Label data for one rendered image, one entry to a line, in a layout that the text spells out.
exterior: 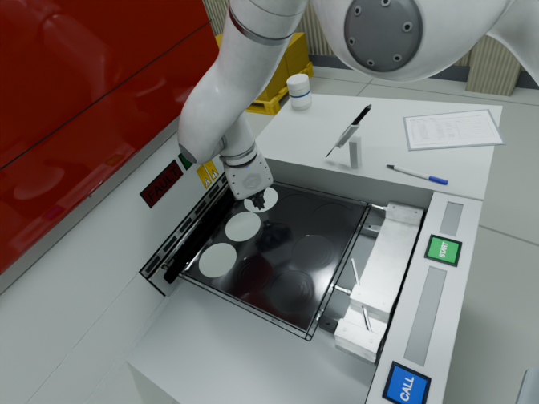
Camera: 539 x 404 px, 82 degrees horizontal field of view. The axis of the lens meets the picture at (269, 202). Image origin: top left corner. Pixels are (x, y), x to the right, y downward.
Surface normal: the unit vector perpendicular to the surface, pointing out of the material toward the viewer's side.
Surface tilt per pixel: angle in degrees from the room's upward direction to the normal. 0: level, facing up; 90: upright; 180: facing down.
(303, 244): 0
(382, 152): 0
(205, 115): 60
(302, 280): 0
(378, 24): 84
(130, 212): 90
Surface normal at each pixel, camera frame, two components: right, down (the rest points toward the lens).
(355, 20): -0.83, 0.43
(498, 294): -0.23, -0.66
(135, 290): 0.84, 0.23
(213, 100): -0.19, 0.24
